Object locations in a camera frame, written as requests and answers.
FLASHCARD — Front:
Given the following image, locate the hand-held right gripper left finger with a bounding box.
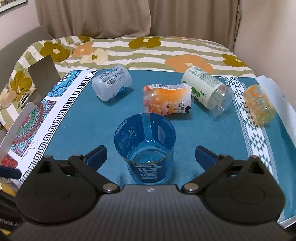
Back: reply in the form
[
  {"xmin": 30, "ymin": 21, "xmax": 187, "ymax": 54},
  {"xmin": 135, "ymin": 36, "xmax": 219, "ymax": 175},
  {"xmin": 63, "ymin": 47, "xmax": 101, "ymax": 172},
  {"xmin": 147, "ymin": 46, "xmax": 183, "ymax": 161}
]
[{"xmin": 36, "ymin": 145, "xmax": 121, "ymax": 193}]

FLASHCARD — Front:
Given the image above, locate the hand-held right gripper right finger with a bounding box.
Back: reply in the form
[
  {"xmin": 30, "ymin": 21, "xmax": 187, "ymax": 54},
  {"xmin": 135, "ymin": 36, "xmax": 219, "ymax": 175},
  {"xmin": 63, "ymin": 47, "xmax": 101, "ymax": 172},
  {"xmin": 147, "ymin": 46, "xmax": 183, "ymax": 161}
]
[{"xmin": 181, "ymin": 145, "xmax": 267, "ymax": 193}]

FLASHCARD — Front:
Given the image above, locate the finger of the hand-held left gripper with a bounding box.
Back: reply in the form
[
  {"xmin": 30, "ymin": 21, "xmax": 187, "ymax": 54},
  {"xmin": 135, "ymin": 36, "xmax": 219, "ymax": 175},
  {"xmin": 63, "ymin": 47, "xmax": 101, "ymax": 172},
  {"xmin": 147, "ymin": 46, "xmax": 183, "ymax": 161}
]
[{"xmin": 0, "ymin": 165, "xmax": 21, "ymax": 179}]

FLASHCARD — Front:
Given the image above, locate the blue transparent cup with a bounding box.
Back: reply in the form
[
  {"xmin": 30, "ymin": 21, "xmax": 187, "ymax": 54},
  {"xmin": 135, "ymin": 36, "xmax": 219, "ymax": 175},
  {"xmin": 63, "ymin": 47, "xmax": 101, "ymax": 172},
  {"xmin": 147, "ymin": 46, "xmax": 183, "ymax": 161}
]
[{"xmin": 114, "ymin": 113, "xmax": 176, "ymax": 185}]

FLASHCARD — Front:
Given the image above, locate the teal patterned tablecloth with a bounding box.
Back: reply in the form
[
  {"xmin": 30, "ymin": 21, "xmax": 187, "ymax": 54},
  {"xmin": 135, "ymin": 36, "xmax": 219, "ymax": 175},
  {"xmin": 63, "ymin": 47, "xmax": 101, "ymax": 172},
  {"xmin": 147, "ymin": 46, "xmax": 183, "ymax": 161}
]
[{"xmin": 0, "ymin": 68, "xmax": 296, "ymax": 230}]

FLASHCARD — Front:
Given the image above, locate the white flat panel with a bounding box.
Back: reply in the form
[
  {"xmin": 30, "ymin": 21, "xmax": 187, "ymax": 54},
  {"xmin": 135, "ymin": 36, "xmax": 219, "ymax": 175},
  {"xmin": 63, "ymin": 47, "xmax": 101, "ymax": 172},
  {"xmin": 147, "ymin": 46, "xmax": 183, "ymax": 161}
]
[{"xmin": 0, "ymin": 102, "xmax": 37, "ymax": 161}]

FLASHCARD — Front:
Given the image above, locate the orange label plastic bottle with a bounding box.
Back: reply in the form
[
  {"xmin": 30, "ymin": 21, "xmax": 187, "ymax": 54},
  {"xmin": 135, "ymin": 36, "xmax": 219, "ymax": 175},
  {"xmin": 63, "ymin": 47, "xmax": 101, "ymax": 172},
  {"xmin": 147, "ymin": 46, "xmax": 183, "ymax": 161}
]
[{"xmin": 143, "ymin": 83, "xmax": 193, "ymax": 116}]

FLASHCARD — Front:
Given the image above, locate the white green label bottle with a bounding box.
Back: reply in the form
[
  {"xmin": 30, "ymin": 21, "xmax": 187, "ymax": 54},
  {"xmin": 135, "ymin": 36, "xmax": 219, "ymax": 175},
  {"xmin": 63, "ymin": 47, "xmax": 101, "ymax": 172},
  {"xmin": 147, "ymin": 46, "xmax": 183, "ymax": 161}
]
[{"xmin": 181, "ymin": 66, "xmax": 234, "ymax": 117}]

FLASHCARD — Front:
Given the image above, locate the grey white plastic bottle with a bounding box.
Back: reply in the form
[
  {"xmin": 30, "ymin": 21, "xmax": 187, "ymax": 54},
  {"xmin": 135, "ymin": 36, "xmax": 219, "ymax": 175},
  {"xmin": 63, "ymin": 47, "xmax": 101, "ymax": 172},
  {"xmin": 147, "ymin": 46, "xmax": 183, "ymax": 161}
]
[{"xmin": 92, "ymin": 65, "xmax": 133, "ymax": 102}]

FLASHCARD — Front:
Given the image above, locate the yellow orange clear bottle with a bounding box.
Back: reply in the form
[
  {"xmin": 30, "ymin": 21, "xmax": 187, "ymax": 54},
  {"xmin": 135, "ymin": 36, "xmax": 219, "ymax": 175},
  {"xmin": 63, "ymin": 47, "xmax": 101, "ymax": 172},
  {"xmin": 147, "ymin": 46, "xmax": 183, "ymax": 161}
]
[{"xmin": 243, "ymin": 84, "xmax": 277, "ymax": 126}]

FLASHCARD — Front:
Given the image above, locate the grey flat panel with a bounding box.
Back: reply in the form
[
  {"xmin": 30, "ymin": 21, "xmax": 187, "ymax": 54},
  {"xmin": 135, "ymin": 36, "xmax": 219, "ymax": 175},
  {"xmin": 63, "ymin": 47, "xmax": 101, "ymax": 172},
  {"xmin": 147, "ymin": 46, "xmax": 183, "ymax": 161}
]
[{"xmin": 27, "ymin": 55, "xmax": 62, "ymax": 105}]

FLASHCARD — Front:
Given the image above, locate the white paper sheet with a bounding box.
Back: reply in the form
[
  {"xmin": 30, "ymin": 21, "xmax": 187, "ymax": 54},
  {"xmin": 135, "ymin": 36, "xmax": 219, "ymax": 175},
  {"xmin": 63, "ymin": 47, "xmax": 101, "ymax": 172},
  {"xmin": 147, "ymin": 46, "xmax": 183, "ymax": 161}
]
[{"xmin": 254, "ymin": 75, "xmax": 296, "ymax": 113}]

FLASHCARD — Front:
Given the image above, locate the floral striped blanket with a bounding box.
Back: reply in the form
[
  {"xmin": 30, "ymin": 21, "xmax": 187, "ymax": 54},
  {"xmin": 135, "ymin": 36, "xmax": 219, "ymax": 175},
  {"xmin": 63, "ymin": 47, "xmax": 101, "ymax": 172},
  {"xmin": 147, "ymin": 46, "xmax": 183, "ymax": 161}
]
[{"xmin": 0, "ymin": 35, "xmax": 256, "ymax": 131}]

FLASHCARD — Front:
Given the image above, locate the grey headboard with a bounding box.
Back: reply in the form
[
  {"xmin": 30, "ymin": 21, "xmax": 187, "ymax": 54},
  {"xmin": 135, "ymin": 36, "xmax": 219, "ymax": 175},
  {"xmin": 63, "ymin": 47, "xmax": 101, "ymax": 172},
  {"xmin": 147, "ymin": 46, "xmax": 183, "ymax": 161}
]
[{"xmin": 0, "ymin": 24, "xmax": 54, "ymax": 70}]

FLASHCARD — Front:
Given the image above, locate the beige curtain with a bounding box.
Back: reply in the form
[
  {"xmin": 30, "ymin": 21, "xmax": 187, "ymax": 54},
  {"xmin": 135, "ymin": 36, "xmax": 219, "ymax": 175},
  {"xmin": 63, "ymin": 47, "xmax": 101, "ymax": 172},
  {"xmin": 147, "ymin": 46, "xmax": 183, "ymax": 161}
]
[{"xmin": 35, "ymin": 0, "xmax": 241, "ymax": 47}]

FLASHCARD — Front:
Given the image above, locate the framed wall picture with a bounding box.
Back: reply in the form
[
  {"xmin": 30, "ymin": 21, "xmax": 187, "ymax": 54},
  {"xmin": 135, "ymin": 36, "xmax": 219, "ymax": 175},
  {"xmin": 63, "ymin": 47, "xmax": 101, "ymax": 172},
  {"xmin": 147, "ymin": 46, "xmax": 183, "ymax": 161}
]
[{"xmin": 0, "ymin": 0, "xmax": 28, "ymax": 10}]

